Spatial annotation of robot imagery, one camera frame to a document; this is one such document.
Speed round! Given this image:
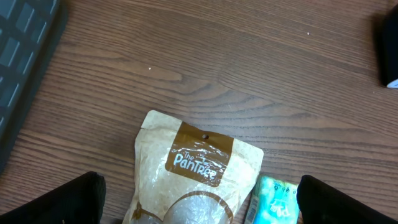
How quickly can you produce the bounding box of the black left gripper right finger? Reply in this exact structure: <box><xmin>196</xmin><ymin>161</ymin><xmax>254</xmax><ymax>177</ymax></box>
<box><xmin>297</xmin><ymin>175</ymin><xmax>397</xmax><ymax>224</ymax></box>

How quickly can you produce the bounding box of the white barcode scanner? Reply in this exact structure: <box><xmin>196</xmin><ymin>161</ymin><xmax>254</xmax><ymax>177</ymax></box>
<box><xmin>379</xmin><ymin>5</ymin><xmax>397</xmax><ymax>89</ymax></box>

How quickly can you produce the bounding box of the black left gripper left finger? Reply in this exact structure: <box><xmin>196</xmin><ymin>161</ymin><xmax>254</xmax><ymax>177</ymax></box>
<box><xmin>1</xmin><ymin>171</ymin><xmax>106</xmax><ymax>224</ymax></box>

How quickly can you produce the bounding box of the grey plastic mesh basket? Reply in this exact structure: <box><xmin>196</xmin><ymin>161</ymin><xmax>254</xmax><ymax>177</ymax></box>
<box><xmin>1</xmin><ymin>0</ymin><xmax>68</xmax><ymax>168</ymax></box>

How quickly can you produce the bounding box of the teal tissue packet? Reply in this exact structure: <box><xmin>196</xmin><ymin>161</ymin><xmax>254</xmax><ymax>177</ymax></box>
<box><xmin>244</xmin><ymin>175</ymin><xmax>300</xmax><ymax>224</ymax></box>

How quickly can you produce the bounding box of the white packet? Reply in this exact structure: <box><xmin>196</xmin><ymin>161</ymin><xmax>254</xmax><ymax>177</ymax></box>
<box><xmin>123</xmin><ymin>110</ymin><xmax>264</xmax><ymax>223</ymax></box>

